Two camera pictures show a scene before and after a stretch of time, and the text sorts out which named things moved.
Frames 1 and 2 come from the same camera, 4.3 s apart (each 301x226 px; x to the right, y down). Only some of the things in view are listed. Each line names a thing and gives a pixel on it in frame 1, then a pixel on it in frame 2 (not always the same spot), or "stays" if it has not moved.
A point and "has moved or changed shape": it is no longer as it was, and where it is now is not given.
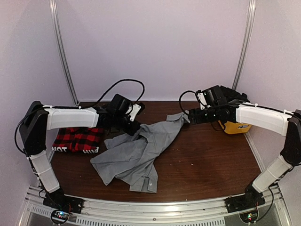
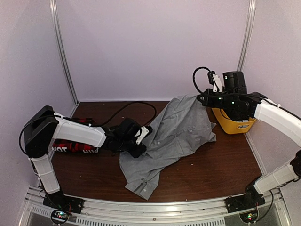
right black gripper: (199, 119) to (208, 102)
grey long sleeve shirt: (134, 158) has moved or changed shape
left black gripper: (135, 126) to (137, 153)
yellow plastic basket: (234, 128) stays
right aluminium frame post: (247, 34) stays
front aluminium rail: (202, 213) stays
